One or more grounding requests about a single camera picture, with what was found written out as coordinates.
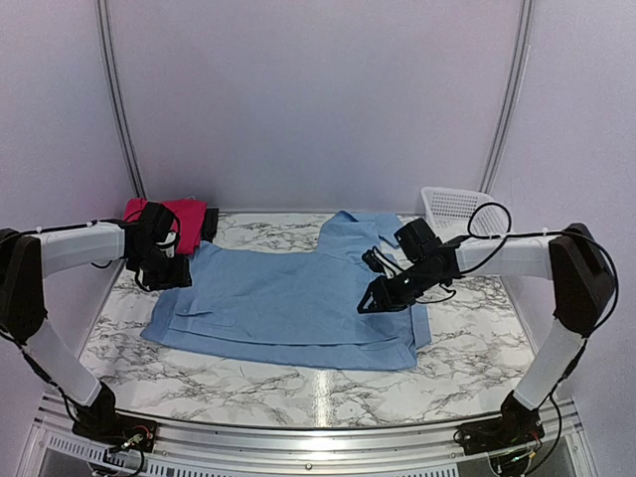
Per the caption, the wall aluminium profile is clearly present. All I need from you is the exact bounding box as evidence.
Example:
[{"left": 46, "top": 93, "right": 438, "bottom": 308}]
[
  {"left": 94, "top": 0, "right": 147, "bottom": 199},
  {"left": 479, "top": 0, "right": 536, "bottom": 194}
]

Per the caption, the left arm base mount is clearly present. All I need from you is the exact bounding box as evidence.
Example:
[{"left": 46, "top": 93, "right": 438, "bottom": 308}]
[{"left": 72, "top": 413, "right": 158, "bottom": 453}]

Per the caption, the light blue shirt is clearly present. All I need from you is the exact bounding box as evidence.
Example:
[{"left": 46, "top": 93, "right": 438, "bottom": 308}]
[{"left": 141, "top": 211, "right": 432, "bottom": 371}]

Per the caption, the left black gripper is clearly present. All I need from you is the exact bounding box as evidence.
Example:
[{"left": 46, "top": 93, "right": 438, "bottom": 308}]
[{"left": 129, "top": 245, "right": 192, "bottom": 291}]

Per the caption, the folded black garment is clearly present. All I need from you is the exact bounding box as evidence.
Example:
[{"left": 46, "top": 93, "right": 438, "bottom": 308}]
[{"left": 201, "top": 208, "right": 220, "bottom": 242}]

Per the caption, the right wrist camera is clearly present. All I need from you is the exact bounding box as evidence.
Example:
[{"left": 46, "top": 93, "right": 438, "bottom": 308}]
[{"left": 362, "top": 248, "right": 397, "bottom": 277}]

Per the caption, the right wall aluminium profile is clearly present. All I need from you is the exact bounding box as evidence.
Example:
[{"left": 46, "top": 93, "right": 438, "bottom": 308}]
[{"left": 479, "top": 0, "right": 536, "bottom": 194}]

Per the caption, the white plastic laundry basket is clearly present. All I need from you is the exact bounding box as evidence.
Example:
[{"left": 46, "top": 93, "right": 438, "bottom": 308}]
[{"left": 420, "top": 187, "right": 512, "bottom": 237}]

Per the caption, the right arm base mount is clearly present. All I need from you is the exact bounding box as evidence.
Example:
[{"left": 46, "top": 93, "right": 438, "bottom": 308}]
[{"left": 453, "top": 417, "right": 545, "bottom": 455}]

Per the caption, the magenta t-shirt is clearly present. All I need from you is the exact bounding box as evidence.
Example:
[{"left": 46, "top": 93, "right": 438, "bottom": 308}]
[{"left": 123, "top": 198, "right": 208, "bottom": 255}]

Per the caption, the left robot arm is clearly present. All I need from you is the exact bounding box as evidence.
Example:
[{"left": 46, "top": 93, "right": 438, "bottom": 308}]
[{"left": 1, "top": 202, "right": 191, "bottom": 442}]

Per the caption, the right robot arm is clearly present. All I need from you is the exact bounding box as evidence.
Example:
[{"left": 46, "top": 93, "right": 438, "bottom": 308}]
[{"left": 358, "top": 219, "right": 620, "bottom": 445}]

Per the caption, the left wall aluminium profile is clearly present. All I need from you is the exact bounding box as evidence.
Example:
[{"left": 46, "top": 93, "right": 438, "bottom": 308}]
[{"left": 94, "top": 0, "right": 147, "bottom": 199}]

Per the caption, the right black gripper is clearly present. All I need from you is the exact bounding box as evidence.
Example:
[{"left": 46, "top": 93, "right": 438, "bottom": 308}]
[{"left": 358, "top": 260, "right": 443, "bottom": 313}]

